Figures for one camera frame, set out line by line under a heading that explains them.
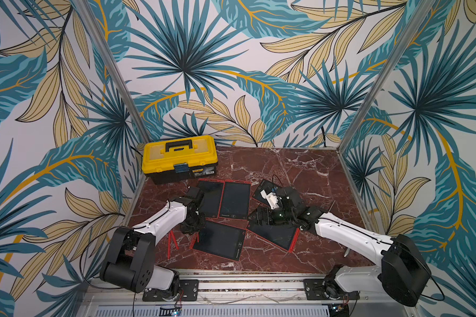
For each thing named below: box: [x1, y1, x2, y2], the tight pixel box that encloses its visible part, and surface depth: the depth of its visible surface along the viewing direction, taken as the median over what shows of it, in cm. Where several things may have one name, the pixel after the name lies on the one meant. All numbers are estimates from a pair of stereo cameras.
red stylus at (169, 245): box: [167, 232, 172, 261], surface depth 85 cm
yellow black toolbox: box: [141, 134, 219, 185], surface depth 97 cm
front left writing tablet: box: [191, 218, 248, 262], surface depth 89 cm
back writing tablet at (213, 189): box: [198, 178, 226, 220], surface depth 106 cm
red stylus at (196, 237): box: [189, 231, 201, 250], surface depth 87 cm
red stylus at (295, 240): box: [288, 227, 301, 253], surface depth 87 cm
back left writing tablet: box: [218, 180, 252, 221], surface depth 101 cm
